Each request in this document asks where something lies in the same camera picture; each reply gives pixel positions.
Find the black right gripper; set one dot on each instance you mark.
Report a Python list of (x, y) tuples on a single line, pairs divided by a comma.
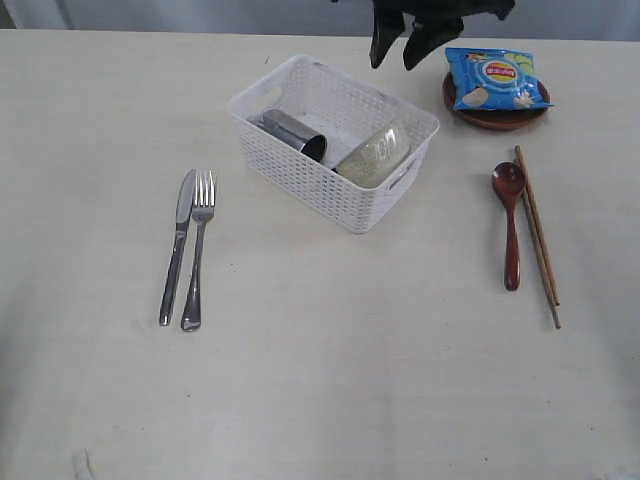
[(437, 22)]

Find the blue chips bag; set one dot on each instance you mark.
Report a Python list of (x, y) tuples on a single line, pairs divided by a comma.
[(494, 80)]

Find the white plastic woven basket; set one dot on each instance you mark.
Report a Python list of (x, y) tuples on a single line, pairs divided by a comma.
[(348, 113)]

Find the brown wooden plate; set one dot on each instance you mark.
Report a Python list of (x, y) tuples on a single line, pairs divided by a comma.
[(499, 120)]

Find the speckled white ceramic bowl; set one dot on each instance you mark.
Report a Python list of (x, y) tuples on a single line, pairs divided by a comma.
[(377, 157)]

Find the stainless steel cup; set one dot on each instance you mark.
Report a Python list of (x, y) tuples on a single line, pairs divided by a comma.
[(294, 133)]

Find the dark red wooden spoon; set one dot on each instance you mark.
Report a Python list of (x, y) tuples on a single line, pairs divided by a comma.
[(508, 182)]

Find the brown wooden chopstick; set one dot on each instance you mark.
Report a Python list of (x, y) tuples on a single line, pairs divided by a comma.
[(552, 307), (533, 215)]

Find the silver metal fork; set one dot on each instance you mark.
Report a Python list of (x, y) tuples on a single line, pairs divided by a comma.
[(202, 213)]

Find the silver table knife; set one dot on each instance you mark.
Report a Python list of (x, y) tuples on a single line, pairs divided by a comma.
[(182, 220)]

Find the white backdrop curtain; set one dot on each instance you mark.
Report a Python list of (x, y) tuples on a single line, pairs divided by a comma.
[(575, 20)]

